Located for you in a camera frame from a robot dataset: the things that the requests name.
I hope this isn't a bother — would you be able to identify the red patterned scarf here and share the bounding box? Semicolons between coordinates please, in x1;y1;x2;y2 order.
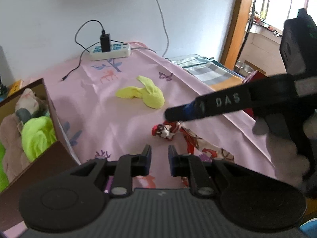
152;121;234;162

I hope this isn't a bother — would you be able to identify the gloved right hand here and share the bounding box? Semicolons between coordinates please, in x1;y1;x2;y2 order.
253;118;316;198

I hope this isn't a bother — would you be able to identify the yellow sock bundle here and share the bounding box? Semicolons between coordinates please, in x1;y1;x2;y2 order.
116;75;165;110

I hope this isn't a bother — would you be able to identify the grey checked cloth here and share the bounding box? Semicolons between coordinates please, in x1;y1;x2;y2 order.
168;54;244;85

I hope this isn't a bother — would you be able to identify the steel pot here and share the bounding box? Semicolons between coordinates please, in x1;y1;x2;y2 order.
234;61;255;77

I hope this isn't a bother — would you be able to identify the pink printed tablecloth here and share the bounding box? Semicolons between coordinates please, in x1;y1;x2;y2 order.
2;40;281;238

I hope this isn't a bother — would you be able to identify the white power strip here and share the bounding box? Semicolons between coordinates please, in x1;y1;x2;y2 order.
89;43;131;61

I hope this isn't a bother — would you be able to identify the brown cardboard box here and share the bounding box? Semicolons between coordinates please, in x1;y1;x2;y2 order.
1;79;79;232

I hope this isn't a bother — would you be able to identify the neon green cloth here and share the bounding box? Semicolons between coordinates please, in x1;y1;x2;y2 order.
21;116;57;162

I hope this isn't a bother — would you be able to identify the black charger adapter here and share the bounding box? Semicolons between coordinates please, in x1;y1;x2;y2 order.
100;30;111;53

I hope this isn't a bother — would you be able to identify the beige plush toy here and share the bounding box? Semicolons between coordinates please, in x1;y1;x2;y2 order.
1;88;50;183

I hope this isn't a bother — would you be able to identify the wooden door frame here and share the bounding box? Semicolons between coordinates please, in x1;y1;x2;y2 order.
220;0;253;69

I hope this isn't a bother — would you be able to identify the white wall cable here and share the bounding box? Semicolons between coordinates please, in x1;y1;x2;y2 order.
149;0;170;58

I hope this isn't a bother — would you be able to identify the black charging cable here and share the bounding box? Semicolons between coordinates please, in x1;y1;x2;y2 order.
61;19;125;82

